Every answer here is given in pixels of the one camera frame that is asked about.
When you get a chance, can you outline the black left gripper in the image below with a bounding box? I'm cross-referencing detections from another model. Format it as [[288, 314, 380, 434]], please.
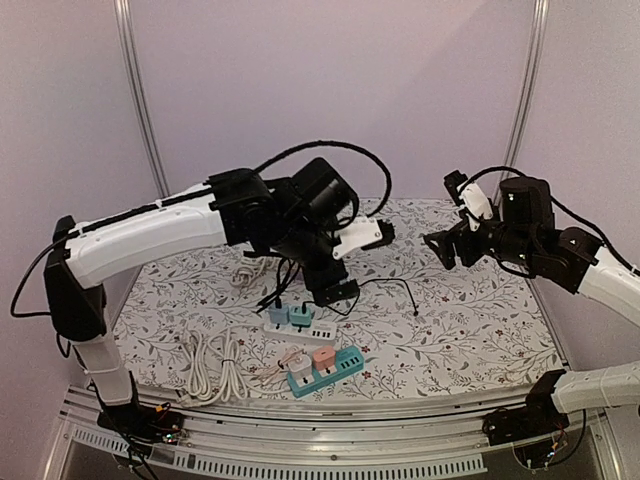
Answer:
[[272, 214, 360, 307]]

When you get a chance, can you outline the black usb cable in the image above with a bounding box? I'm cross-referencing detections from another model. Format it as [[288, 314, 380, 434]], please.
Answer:
[[254, 257, 304, 314]]

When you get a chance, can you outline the teal charger plug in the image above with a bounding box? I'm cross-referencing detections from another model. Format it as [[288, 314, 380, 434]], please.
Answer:
[[289, 305, 312, 328]]

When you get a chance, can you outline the black charger cable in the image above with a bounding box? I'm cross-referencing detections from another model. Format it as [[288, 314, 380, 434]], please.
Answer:
[[299, 278, 421, 319]]

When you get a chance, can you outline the light blue charger plug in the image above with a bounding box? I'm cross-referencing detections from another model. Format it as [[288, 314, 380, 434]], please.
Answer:
[[268, 304, 290, 328]]

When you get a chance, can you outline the white power strip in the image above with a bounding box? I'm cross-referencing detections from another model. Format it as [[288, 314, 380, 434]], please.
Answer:
[[263, 320, 337, 346]]

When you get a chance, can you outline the pink charger plug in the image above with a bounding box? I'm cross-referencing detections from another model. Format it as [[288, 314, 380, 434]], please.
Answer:
[[312, 345, 336, 371]]

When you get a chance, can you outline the teal power strip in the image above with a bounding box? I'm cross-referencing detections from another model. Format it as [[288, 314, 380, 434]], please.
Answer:
[[287, 346, 365, 398]]

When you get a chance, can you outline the white charger adapter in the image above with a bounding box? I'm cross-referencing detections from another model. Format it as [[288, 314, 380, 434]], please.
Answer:
[[289, 356, 313, 384]]

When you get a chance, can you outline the pink cable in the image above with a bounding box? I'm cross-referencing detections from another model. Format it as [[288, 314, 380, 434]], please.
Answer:
[[254, 349, 304, 386]]

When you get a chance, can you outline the white teal strip cable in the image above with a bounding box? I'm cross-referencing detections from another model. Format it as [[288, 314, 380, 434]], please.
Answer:
[[209, 329, 294, 404]]

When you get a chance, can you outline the white power strip cable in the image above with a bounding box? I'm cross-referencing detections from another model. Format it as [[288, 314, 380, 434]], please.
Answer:
[[177, 329, 221, 406]]

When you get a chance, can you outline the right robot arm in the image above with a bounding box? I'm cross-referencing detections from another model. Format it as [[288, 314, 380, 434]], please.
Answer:
[[424, 171, 639, 436]]

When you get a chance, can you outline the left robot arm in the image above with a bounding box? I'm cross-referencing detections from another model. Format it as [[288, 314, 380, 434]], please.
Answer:
[[39, 158, 378, 434]]

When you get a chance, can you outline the floral table mat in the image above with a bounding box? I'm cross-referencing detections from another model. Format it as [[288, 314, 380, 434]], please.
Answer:
[[114, 199, 562, 402]]

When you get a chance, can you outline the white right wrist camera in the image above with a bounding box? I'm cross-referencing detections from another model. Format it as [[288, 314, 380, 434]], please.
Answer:
[[443, 170, 494, 232]]

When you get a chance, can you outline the aluminium front rail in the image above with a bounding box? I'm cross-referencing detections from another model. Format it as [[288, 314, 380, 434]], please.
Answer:
[[41, 386, 626, 479]]

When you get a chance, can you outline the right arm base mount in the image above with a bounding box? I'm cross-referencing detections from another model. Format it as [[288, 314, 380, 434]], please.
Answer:
[[482, 404, 570, 470]]

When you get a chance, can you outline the right aluminium frame post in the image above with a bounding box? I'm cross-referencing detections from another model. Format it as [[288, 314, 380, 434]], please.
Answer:
[[502, 0, 549, 169]]

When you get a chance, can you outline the aluminium frame post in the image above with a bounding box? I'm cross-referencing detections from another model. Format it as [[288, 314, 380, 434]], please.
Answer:
[[113, 0, 170, 197], [502, 0, 549, 169]]

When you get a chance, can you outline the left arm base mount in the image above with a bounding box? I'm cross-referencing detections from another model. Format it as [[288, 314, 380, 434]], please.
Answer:
[[97, 402, 186, 444]]

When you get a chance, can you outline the left aluminium frame post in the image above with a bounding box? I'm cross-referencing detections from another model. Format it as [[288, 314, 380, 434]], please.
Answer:
[[113, 0, 170, 197]]

